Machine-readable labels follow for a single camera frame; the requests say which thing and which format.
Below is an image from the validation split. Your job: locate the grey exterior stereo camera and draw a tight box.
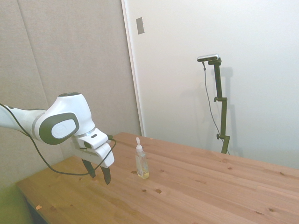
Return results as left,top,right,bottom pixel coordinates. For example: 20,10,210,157
197,54,221,63

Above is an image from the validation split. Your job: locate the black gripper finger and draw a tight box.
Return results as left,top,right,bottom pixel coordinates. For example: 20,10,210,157
100,165,112,185
81,158,97,179

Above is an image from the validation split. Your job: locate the grey wall switch plate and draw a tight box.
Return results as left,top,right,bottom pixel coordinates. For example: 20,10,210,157
135,16,145,35

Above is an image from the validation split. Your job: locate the dark green camera stand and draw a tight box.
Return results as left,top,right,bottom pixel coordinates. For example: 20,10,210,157
207,57,231,154

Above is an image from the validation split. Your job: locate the clear sanitizer pump bottle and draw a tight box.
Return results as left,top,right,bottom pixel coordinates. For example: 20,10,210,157
135,137,150,180

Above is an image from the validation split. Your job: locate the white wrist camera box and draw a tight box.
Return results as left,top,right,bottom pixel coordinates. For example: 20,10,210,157
78,128,110,150

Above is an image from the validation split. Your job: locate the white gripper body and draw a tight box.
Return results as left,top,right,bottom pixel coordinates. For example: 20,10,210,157
70,137,115,168

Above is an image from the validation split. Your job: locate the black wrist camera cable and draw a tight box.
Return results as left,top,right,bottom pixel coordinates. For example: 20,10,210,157
0,102,117,176

